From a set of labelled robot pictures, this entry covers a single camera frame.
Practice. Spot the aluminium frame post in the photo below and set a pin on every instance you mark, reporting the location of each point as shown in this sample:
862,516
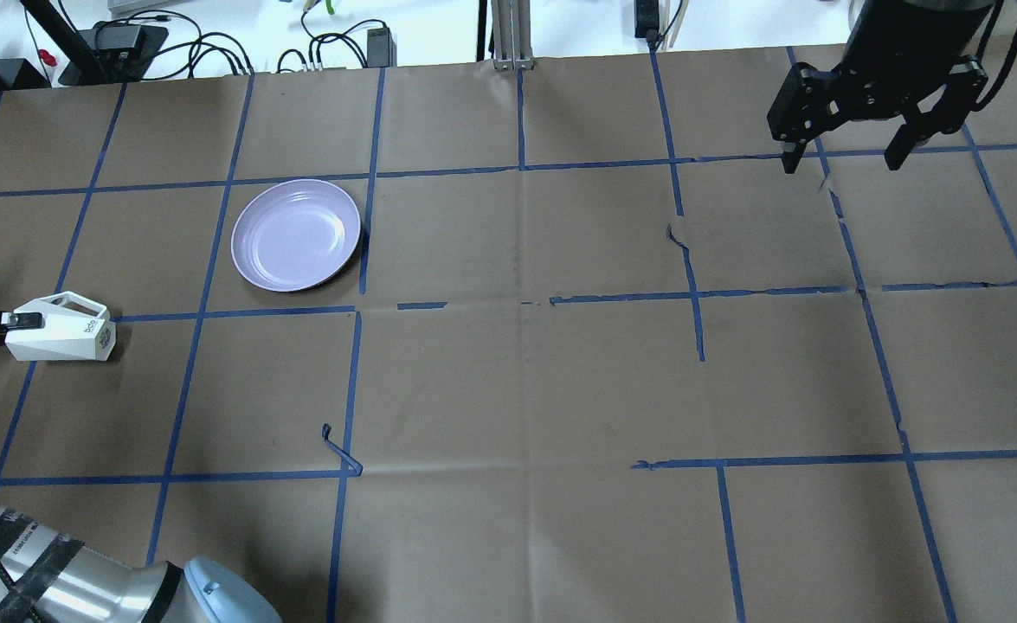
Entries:
511,35

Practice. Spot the lavender round plate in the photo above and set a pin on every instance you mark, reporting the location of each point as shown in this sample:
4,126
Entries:
296,235

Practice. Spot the white angular mug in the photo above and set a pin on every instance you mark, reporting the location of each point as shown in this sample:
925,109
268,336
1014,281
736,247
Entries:
75,328

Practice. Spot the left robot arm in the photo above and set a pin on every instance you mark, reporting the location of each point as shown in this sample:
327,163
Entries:
47,576

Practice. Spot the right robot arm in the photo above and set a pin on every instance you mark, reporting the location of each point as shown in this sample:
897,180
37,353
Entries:
920,61

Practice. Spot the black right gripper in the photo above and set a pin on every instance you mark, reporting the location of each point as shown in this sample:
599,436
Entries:
896,54

